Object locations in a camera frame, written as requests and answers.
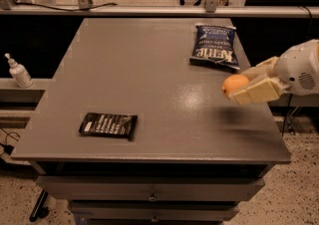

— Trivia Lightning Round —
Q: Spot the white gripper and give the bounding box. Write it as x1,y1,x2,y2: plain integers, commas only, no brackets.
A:
228,39,319,105

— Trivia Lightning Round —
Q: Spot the orange fruit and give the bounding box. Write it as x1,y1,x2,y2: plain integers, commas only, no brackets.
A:
221,75,249,98

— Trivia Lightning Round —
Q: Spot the blue Kettle chips bag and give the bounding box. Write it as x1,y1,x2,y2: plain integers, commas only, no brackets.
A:
189,24,239,70

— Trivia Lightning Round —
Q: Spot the grey drawer cabinet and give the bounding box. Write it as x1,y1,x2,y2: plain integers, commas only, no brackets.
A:
13,18,290,225

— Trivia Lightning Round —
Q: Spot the black snack packet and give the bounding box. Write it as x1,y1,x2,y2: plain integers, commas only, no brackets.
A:
79,112,138,140

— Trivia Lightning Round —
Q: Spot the drawer with knob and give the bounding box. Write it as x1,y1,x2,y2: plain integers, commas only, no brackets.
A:
37,176,265,202
69,201,239,222

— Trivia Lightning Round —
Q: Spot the top drawer with knob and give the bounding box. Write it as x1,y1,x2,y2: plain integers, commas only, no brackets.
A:
37,176,265,202

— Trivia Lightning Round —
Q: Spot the white pump bottle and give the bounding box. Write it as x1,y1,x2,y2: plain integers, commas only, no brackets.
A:
5,53,33,89

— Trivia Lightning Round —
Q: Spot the black floor cable and plug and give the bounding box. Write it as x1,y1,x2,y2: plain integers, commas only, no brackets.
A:
0,127,21,157

